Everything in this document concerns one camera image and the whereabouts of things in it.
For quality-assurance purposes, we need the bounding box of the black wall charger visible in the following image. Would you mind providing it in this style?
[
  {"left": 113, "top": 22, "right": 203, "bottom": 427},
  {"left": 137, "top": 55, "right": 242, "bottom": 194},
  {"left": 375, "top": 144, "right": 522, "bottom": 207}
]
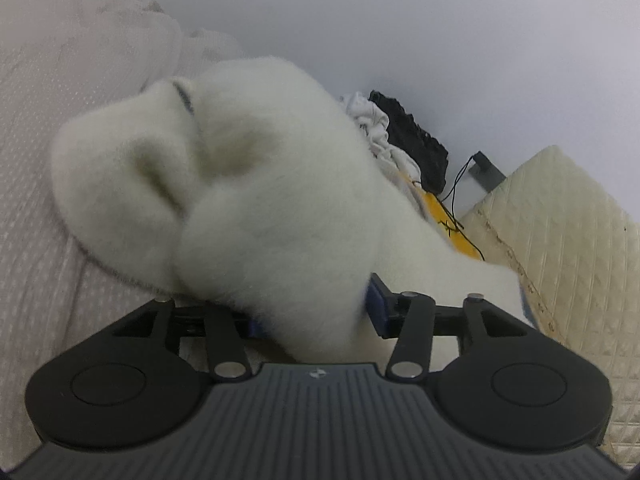
[{"left": 469, "top": 151, "right": 506, "bottom": 193}]

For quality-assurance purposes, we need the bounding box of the grey bed sheet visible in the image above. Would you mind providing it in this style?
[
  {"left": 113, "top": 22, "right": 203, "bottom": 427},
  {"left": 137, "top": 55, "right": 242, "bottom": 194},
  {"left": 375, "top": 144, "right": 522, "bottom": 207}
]
[{"left": 1, "top": 0, "right": 242, "bottom": 468}]

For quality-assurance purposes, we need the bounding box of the black clothes pile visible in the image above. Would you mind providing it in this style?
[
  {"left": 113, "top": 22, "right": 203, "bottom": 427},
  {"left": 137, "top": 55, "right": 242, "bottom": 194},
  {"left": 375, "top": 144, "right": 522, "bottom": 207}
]
[{"left": 369, "top": 90, "right": 448, "bottom": 195}]

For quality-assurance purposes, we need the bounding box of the cream quilted mattress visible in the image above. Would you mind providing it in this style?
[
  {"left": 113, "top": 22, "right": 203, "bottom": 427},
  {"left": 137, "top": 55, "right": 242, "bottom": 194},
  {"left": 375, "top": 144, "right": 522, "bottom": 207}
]
[{"left": 461, "top": 146, "right": 639, "bottom": 468}]

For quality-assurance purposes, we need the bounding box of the white clothes pile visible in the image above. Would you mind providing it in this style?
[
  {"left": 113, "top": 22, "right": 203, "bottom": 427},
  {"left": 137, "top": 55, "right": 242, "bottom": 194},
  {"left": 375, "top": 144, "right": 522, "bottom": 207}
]
[{"left": 338, "top": 92, "right": 422, "bottom": 188}]

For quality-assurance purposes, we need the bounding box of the black cable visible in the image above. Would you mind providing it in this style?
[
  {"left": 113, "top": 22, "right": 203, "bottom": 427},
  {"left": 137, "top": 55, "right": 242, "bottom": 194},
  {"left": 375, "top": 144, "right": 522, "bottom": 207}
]
[{"left": 424, "top": 155, "right": 486, "bottom": 262}]

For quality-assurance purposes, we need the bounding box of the cream striped fleece sweater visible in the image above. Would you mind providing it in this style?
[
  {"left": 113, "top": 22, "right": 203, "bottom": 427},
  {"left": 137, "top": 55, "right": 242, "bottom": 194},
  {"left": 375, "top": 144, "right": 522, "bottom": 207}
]
[{"left": 58, "top": 58, "right": 524, "bottom": 364}]

